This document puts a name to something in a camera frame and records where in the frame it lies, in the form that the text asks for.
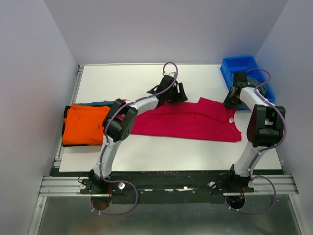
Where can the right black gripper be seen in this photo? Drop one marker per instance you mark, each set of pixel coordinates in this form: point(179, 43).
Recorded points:
point(227, 102)

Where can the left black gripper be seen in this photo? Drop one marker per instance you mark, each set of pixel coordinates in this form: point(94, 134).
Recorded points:
point(179, 97)

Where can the magenta t shirt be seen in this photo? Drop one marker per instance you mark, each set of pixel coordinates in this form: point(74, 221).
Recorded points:
point(206, 120)

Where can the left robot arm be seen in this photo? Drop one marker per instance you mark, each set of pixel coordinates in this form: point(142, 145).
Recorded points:
point(120, 120)

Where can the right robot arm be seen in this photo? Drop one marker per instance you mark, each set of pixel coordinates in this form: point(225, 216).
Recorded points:
point(266, 129)

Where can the grey crumpled t shirt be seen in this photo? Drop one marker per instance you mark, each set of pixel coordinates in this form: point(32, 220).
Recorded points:
point(255, 83)

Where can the blue plastic bin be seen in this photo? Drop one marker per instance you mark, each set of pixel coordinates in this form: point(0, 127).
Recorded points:
point(247, 73)

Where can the teal folded t shirt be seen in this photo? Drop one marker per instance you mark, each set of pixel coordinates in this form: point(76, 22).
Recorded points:
point(99, 103)

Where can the orange folded t shirt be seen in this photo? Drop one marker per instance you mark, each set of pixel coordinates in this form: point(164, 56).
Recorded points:
point(85, 124)

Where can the black folded t shirt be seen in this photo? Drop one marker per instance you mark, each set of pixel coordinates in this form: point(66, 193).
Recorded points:
point(65, 132)

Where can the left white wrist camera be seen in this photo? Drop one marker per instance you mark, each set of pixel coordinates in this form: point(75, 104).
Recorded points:
point(172, 74)

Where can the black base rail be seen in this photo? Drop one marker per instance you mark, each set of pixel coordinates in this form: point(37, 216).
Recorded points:
point(162, 187)

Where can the aluminium frame profile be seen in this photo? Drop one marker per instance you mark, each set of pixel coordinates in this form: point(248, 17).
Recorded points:
point(64, 187)

